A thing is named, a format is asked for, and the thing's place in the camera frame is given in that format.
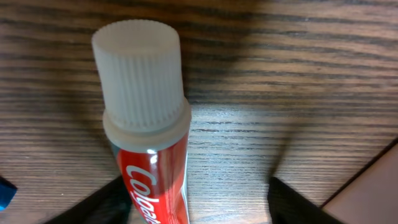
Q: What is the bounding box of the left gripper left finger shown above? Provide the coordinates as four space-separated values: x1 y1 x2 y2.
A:
45 177 132 224

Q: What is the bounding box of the white cardboard box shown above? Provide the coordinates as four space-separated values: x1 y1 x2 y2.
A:
323 139 397 224

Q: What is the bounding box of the blue toothbrush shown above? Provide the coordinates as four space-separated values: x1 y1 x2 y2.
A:
0 177 17 211

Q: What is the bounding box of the red teal toothpaste tube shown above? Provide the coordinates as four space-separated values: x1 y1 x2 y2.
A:
91 19 192 224

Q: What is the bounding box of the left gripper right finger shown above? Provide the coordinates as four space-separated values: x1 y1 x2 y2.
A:
267 177 343 224

